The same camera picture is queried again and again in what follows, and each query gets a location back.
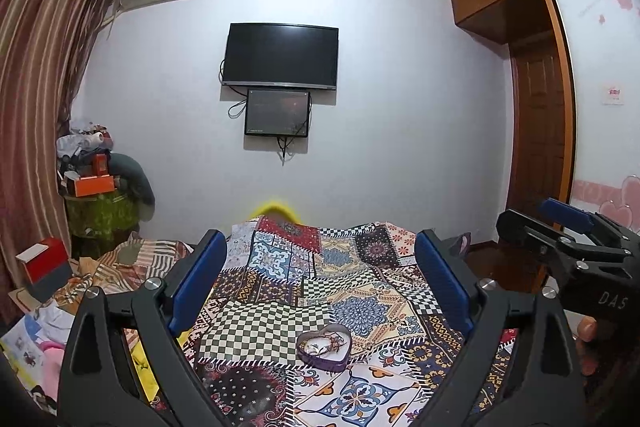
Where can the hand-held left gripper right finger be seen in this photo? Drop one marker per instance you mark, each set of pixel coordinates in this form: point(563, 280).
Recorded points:
point(442, 279)

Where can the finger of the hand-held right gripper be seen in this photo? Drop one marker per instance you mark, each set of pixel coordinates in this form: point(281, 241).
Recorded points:
point(565, 214)
point(525, 229)

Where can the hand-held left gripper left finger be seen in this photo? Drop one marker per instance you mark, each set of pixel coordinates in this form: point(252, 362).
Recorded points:
point(197, 279)

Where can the purple heart-shaped tin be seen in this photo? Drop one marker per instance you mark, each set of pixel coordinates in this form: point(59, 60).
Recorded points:
point(327, 363)

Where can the person's right hand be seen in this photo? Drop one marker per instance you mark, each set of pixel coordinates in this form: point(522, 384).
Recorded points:
point(587, 332)

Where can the dark purple pouch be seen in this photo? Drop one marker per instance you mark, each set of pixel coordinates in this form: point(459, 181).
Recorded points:
point(462, 244)

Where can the white wardrobe sliding door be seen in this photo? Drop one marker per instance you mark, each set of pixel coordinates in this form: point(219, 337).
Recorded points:
point(595, 147)

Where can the striped brown bedding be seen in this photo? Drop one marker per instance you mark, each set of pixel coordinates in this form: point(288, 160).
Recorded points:
point(125, 262)

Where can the patchwork printed bedspread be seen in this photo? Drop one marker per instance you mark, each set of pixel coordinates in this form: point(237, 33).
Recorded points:
point(360, 287)

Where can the green cloth covered stand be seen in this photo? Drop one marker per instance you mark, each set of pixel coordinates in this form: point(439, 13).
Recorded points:
point(100, 219)

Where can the dark green cushion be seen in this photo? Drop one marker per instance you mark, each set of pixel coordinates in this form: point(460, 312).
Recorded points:
point(132, 182)

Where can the small paper notice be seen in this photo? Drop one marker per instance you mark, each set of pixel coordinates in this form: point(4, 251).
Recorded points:
point(613, 95)

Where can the orange box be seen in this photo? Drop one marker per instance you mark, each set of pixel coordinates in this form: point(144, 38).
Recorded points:
point(92, 186)

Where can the red box with white lid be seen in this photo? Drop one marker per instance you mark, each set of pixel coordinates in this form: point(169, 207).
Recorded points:
point(47, 259)

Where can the pile of clutter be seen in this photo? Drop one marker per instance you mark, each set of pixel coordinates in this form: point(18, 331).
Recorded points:
point(82, 147)

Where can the pile of clothes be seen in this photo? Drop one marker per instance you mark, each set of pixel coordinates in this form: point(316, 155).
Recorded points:
point(35, 347)

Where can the brown striped curtain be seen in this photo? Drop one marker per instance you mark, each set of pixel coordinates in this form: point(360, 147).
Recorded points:
point(40, 107)

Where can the small black wall monitor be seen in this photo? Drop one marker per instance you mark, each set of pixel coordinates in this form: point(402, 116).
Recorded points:
point(277, 112)

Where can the black wall television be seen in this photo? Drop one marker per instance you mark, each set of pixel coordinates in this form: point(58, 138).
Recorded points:
point(280, 54)

